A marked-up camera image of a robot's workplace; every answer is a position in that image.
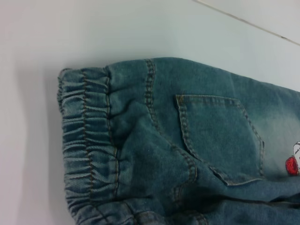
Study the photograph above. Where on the blue denim shorts basketball print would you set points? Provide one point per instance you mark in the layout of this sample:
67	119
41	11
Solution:
178	145

